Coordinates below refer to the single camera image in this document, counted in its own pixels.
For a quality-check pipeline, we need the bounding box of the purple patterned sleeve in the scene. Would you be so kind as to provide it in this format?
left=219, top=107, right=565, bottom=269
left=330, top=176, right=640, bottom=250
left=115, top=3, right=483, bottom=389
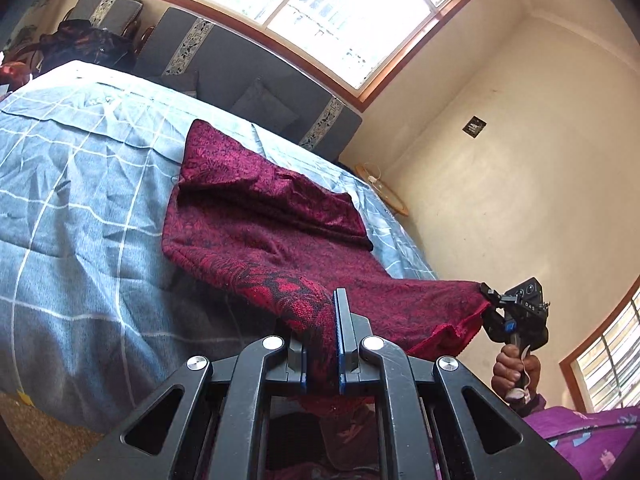
left=516, top=394, right=639, bottom=479

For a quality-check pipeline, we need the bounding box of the round wooden side table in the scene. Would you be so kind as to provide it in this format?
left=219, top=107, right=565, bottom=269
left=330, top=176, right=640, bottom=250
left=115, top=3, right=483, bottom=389
left=355, top=162, right=409, bottom=218

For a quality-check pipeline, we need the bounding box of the blue checked bed cover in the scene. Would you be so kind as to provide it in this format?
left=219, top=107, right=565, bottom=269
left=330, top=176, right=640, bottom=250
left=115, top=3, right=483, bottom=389
left=1, top=61, right=434, bottom=434

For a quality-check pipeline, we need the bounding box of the dark clothes pile on chair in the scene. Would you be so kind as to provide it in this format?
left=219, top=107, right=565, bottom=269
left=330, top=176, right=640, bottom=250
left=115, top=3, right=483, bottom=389
left=11, top=20, right=137, bottom=75

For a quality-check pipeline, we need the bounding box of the dark wall switch plate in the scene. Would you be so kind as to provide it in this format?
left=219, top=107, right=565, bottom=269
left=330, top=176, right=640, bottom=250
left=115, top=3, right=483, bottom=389
left=462, top=116, right=487, bottom=139

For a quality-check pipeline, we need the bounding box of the wooden framed window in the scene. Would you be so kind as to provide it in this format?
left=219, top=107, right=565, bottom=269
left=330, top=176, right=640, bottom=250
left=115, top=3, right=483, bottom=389
left=162, top=0, right=471, bottom=112
left=559, top=278, right=640, bottom=413

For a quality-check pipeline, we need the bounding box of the pink and orange clothes pile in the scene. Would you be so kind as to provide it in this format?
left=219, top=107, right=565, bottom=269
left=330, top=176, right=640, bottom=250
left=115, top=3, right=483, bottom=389
left=0, top=62, right=32, bottom=99

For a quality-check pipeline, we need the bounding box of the person's right hand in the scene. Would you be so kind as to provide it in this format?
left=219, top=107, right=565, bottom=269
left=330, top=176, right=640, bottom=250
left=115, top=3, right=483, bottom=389
left=490, top=344, right=541, bottom=400

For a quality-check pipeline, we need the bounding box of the grey cushioned wooden chair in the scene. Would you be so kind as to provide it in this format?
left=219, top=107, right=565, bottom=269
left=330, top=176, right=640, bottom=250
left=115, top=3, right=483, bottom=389
left=64, top=0, right=144, bottom=39

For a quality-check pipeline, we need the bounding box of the dark red patterned sweater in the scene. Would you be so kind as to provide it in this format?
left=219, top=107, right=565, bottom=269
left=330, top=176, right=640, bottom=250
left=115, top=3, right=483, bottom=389
left=162, top=120, right=489, bottom=412

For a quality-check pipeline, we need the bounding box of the dark grey pillow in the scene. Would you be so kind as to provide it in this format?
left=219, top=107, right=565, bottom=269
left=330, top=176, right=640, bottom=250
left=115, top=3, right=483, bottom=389
left=231, top=78, right=298, bottom=133

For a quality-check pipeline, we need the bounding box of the dark grey bed headboard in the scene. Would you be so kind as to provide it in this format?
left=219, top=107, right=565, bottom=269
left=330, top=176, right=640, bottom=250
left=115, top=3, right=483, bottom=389
left=134, top=8, right=362, bottom=162

